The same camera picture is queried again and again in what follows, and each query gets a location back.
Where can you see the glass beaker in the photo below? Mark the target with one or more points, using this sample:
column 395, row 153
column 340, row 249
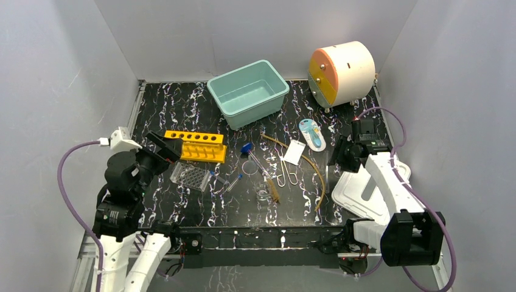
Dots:
column 263, row 193

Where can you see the brown test tube brush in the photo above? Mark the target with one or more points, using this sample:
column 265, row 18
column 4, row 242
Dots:
column 273, row 190

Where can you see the clear plastic well rack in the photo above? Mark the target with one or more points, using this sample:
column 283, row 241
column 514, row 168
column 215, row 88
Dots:
column 190, row 176

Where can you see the white cylindrical drawer cabinet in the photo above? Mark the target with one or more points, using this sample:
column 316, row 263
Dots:
column 341, row 73

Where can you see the white paper packet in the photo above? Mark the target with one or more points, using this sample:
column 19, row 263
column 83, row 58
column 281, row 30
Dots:
column 294, row 152

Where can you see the teal plastic bin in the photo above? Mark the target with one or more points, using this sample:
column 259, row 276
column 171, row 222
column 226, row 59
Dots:
column 249, row 93

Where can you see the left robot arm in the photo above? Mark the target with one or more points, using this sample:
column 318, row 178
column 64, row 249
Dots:
column 129, row 172

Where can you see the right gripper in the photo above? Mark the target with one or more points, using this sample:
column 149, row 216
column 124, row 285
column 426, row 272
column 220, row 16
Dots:
column 337, row 157

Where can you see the white plastic bin lid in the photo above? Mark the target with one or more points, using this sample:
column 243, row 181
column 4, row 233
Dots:
column 359, row 194

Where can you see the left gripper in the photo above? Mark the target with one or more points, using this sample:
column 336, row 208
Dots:
column 157, row 146

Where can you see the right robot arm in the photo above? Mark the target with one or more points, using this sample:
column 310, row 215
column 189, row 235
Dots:
column 410, row 238

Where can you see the clear plastic funnel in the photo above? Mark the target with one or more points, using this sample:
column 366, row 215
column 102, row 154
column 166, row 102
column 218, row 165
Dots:
column 252, row 168

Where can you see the amber rubber tubing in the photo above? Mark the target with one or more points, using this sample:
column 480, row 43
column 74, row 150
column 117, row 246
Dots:
column 315, row 168

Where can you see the yellow test tube rack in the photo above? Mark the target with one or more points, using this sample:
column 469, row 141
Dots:
column 201, row 147

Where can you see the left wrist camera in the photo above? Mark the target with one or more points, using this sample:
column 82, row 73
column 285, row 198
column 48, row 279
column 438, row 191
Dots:
column 119, row 141

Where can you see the blue tool in blister pack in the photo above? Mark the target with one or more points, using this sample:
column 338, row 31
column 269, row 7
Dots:
column 312, row 134

